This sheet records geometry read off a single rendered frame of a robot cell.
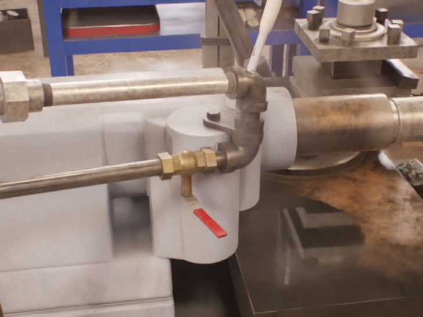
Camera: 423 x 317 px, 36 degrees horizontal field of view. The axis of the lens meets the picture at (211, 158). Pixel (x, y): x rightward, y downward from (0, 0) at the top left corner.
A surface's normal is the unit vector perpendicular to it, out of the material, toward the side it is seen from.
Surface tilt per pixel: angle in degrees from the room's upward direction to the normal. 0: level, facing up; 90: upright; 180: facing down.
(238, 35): 80
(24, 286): 62
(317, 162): 50
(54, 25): 90
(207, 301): 23
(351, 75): 90
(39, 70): 0
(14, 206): 70
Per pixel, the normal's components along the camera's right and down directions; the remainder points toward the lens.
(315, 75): 0.00, -0.88
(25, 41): 0.30, 0.45
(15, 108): 0.43, 0.58
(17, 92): 0.45, -0.15
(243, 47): 0.15, 0.31
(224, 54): -0.01, 0.47
